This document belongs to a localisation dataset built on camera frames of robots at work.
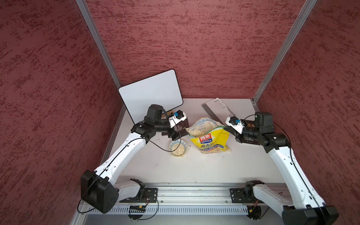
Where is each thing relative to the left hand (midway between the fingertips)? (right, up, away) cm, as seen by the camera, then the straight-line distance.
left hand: (182, 127), depth 73 cm
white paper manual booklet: (+30, +10, +42) cm, 52 cm away
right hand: (+23, -1, 0) cm, 23 cm away
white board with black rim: (-16, +26, +34) cm, 45 cm away
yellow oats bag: (+15, -5, +2) cm, 16 cm away
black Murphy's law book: (+33, +2, -5) cm, 34 cm away
